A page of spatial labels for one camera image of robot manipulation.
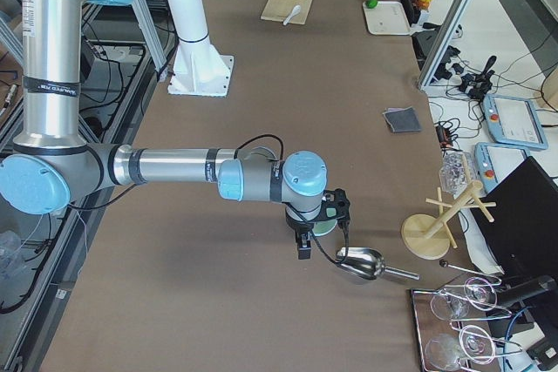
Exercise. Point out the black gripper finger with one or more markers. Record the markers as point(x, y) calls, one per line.
point(303, 247)

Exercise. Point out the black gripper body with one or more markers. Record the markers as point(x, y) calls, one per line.
point(298, 228)

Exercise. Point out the white ceramic spoon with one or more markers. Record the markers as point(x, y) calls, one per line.
point(294, 12)

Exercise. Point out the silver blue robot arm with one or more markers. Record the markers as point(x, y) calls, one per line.
point(52, 165)

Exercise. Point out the light green bowl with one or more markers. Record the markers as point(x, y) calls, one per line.
point(322, 228)

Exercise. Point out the steel scoop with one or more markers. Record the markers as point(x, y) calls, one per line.
point(368, 264)

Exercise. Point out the wooden mug tree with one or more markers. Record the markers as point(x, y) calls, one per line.
point(430, 238)

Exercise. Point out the grey folded cloth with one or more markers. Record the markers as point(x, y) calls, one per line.
point(402, 120)

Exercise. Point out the clear plastic container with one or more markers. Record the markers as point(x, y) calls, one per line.
point(452, 174)

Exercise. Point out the wine glass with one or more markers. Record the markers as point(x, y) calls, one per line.
point(466, 302)
point(470, 348)

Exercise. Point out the white pillar with base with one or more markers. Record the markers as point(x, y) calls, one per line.
point(199, 69)

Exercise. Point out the blue teach pendant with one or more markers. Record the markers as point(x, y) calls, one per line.
point(496, 161)
point(514, 121)

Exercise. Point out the black monitor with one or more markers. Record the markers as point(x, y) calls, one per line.
point(523, 236)

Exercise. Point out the cream rabbit tray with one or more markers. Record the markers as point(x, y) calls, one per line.
point(387, 18)

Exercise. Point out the wooden cutting board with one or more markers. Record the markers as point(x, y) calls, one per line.
point(277, 10)

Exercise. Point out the green lime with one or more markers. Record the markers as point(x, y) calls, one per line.
point(371, 4)

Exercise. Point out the black gripper camera mount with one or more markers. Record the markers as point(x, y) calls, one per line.
point(335, 206)

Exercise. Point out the wire glass rack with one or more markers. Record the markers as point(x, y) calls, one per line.
point(452, 326)

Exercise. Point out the aluminium frame post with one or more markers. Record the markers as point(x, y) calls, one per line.
point(441, 42)

